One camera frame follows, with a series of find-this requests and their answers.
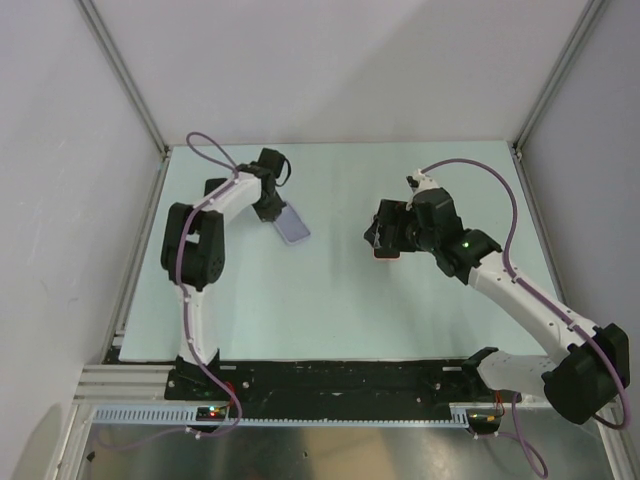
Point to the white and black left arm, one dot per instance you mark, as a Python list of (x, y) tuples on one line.
[(193, 250)]

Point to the phone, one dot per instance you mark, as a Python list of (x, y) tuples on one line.
[(214, 188)]

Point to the controller board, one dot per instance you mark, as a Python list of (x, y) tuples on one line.
[(484, 422), (212, 413)]

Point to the lilac phone case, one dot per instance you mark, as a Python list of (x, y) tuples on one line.
[(290, 226)]

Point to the purple smartphone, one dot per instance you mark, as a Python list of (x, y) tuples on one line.
[(387, 248)]

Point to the right back corner aluminium post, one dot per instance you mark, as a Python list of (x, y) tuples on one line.
[(569, 54)]

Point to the pink phone case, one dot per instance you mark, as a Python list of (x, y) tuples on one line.
[(386, 255)]

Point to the corner aluminium post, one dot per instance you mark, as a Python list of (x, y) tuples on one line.
[(114, 58), (569, 54)]

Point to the front aluminium frame rail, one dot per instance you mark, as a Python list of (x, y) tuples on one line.
[(120, 382)]

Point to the grey slotted cable duct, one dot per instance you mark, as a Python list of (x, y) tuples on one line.
[(184, 415)]

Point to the left back corner aluminium post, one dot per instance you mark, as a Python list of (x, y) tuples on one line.
[(114, 58)]

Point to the right controller board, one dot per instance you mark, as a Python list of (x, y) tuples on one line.
[(484, 422)]

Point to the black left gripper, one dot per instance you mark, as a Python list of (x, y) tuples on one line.
[(267, 215)]

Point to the left controller board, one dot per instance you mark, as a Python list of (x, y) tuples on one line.
[(212, 413)]

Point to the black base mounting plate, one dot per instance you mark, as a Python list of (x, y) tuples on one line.
[(346, 405)]

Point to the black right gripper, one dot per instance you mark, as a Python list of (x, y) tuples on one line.
[(396, 213)]

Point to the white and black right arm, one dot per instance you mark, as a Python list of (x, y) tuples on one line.
[(583, 366)]

